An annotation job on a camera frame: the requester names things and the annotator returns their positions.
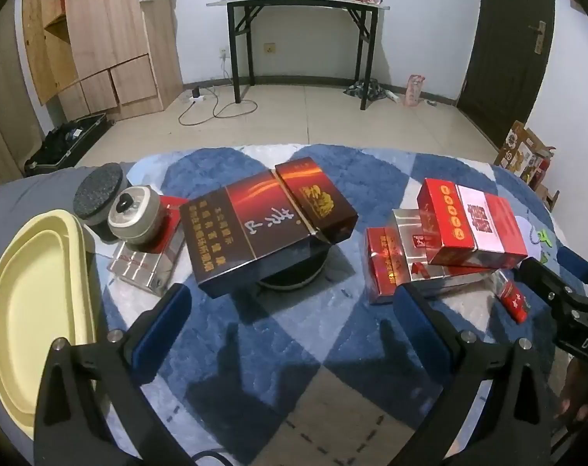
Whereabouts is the blue white plush blanket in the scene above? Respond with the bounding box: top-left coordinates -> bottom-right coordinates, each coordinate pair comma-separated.
75,143 -> 588,466

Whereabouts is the light wooden wardrobe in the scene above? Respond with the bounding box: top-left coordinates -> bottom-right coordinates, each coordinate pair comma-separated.
22,0 -> 184,122

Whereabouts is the red and white cigarette box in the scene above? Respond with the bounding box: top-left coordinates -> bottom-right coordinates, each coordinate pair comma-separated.
416,178 -> 530,270

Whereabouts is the dark patterned cloth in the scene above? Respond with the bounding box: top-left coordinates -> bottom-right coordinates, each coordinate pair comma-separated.
343,80 -> 397,104

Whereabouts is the black floor cable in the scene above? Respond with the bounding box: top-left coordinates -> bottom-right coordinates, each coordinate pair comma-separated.
177,56 -> 258,127

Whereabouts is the pale yellow plastic basin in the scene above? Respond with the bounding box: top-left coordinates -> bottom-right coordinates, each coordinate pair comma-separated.
0,209 -> 101,440

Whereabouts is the silver red cigarette box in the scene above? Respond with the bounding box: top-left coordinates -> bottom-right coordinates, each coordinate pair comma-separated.
391,208 -> 499,297
107,195 -> 186,297

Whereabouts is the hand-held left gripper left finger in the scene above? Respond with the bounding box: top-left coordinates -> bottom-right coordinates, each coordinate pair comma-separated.
34,282 -> 193,466

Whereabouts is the person's right hand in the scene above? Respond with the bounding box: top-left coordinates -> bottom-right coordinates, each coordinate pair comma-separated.
555,358 -> 588,424

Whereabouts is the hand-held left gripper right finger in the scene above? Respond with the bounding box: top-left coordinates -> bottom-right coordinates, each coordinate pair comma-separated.
393,282 -> 566,466

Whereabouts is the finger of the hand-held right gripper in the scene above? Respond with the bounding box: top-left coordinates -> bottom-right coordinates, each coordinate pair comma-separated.
517,256 -> 578,320
560,245 -> 588,301

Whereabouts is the dark brown cigarette box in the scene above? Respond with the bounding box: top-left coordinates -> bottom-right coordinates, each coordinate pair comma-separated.
179,156 -> 360,299

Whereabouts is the black round foam sponge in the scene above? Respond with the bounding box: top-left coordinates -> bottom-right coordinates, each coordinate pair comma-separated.
73,162 -> 126,243

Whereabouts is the black legged folding table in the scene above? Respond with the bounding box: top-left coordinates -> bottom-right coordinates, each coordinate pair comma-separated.
206,0 -> 392,110

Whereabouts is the black open suitcase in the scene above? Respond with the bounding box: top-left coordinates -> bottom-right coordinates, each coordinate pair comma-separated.
24,113 -> 116,178

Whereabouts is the printed cardboard box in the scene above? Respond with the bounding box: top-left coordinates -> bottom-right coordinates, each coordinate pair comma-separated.
493,120 -> 561,212

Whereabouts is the small red packet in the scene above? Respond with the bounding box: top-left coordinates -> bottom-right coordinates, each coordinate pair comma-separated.
493,269 -> 530,325

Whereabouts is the round jar with black knob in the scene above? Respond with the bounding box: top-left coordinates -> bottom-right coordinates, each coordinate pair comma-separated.
107,185 -> 167,253

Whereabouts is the dark brown door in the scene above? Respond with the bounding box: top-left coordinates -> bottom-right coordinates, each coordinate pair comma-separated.
456,0 -> 557,149

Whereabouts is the pink packet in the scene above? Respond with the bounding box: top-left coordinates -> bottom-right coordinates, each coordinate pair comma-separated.
403,74 -> 427,108

